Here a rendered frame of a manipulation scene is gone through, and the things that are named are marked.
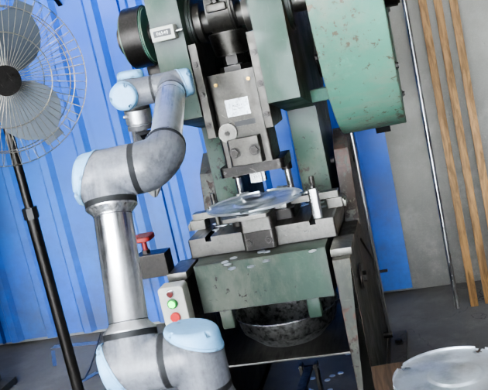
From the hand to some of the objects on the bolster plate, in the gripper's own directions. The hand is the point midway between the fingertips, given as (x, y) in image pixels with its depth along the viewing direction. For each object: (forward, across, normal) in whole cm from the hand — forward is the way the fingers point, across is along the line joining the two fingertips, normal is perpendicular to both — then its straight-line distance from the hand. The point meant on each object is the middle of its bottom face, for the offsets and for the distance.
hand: (155, 193), depth 214 cm
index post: (+15, -42, +18) cm, 48 cm away
